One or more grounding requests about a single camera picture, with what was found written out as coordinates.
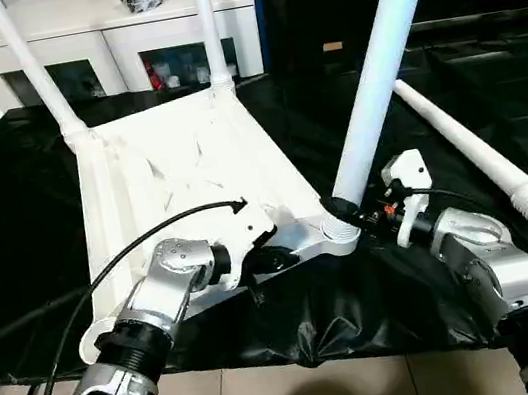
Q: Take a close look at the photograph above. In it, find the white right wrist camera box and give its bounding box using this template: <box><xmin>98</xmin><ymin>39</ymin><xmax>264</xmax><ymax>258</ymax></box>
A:
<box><xmin>377</xmin><ymin>148</ymin><xmax>445</xmax><ymax>250</ymax></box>

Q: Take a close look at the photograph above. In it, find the white sideboard with glass doors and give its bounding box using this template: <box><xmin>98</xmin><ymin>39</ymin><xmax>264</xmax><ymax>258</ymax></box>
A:
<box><xmin>0</xmin><ymin>0</ymin><xmax>270</xmax><ymax>119</ymax></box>

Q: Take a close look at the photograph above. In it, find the white plastic table top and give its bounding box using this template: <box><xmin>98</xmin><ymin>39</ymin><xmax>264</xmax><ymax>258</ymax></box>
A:
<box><xmin>39</xmin><ymin>62</ymin><xmax>378</xmax><ymax>367</ymax></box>

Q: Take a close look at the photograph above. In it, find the black plastic mat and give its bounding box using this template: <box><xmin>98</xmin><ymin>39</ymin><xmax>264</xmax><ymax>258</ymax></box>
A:
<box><xmin>0</xmin><ymin>20</ymin><xmax>528</xmax><ymax>395</ymax></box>

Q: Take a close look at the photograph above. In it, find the white plastic table leg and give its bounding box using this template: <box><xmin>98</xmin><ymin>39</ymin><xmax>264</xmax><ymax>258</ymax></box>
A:
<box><xmin>190</xmin><ymin>0</ymin><xmax>237</xmax><ymax>98</ymax></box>
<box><xmin>286</xmin><ymin>0</ymin><xmax>490</xmax><ymax>257</ymax></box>
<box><xmin>0</xmin><ymin>0</ymin><xmax>95</xmax><ymax>153</ymax></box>
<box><xmin>391</xmin><ymin>57</ymin><xmax>528</xmax><ymax>241</ymax></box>

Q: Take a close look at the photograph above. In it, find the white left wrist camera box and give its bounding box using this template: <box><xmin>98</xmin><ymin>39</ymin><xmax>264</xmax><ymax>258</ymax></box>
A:
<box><xmin>207</xmin><ymin>196</ymin><xmax>287</xmax><ymax>292</ymax></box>

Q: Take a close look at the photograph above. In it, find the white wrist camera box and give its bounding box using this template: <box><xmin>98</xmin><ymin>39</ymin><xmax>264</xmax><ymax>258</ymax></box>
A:
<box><xmin>377</xmin><ymin>148</ymin><xmax>445</xmax><ymax>250</ymax></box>
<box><xmin>207</xmin><ymin>196</ymin><xmax>287</xmax><ymax>292</ymax></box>

